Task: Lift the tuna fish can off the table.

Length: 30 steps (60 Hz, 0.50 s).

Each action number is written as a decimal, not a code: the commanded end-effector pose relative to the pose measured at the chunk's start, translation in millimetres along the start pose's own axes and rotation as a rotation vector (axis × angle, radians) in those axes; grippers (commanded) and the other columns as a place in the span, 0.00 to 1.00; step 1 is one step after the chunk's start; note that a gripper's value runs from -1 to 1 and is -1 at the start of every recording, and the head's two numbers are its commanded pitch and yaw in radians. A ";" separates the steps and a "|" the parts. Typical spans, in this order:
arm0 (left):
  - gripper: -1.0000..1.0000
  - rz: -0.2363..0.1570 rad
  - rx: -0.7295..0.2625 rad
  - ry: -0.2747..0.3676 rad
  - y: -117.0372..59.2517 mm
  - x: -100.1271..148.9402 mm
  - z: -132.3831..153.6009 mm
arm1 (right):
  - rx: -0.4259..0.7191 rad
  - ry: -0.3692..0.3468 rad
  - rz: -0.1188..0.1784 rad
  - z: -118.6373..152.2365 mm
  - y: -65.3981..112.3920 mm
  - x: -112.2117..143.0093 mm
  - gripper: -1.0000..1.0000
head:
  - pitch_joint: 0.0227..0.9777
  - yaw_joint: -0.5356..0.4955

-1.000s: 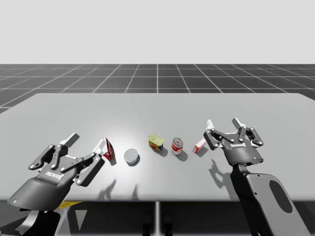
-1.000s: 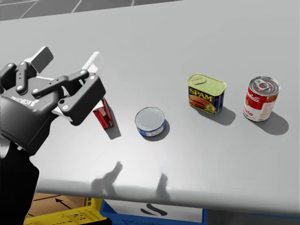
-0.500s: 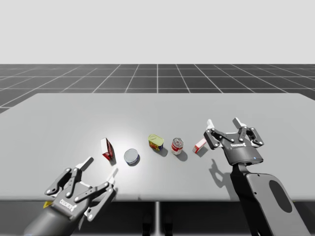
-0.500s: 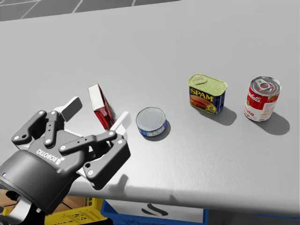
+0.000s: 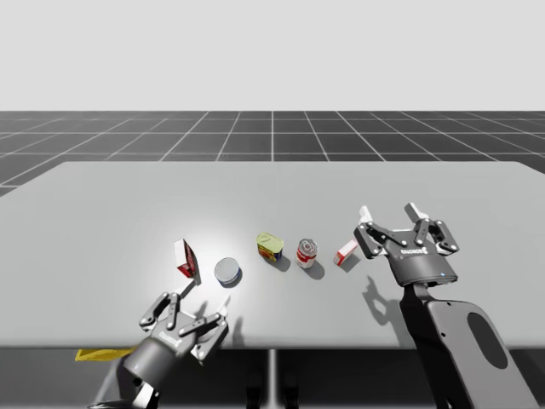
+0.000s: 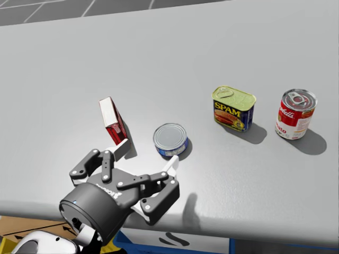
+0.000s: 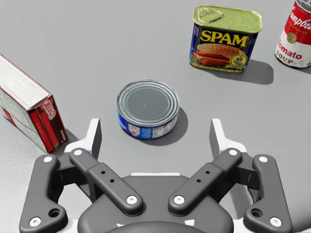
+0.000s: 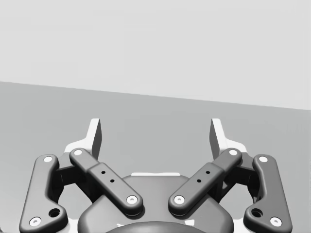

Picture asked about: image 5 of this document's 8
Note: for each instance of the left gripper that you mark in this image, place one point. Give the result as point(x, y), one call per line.
point(158, 346)

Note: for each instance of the red and white can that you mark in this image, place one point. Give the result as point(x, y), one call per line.
point(306, 254)

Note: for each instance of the green and blue rectangular can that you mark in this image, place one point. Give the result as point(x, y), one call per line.
point(270, 246)

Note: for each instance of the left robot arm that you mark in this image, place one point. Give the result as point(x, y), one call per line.
point(115, 383)

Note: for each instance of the blue flat can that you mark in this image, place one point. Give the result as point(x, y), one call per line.
point(227, 272)

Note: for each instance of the red and white carton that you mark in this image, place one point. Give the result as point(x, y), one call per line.
point(345, 252)

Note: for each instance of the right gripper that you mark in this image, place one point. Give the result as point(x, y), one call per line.
point(419, 264)

